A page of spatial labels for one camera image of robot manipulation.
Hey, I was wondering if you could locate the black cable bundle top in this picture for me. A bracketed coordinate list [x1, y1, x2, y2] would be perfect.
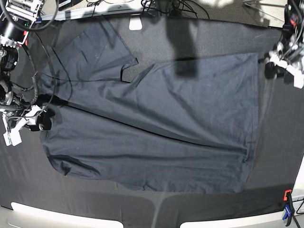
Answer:
[140, 0, 211, 19]

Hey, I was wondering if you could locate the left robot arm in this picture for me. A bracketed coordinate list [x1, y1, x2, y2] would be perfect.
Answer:
[264, 0, 304, 89]

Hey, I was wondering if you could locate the white tag on cloth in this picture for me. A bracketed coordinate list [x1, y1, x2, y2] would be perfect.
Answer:
[129, 14, 143, 31]

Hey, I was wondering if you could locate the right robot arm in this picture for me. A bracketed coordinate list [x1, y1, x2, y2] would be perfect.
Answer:
[0, 0, 54, 146]

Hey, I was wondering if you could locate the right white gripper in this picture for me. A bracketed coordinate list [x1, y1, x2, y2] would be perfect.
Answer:
[2, 105, 55, 146]

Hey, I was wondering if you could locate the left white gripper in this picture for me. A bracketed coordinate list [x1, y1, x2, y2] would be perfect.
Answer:
[265, 42, 304, 88]

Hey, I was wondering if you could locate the black table cloth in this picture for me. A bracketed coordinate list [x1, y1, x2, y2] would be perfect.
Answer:
[0, 17, 304, 228]

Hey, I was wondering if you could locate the dark navy t-shirt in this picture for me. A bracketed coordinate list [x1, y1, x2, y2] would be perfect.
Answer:
[38, 20, 258, 194]

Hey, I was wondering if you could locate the blue orange clamp bottom right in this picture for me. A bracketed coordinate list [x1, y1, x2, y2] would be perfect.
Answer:
[282, 189, 301, 228]

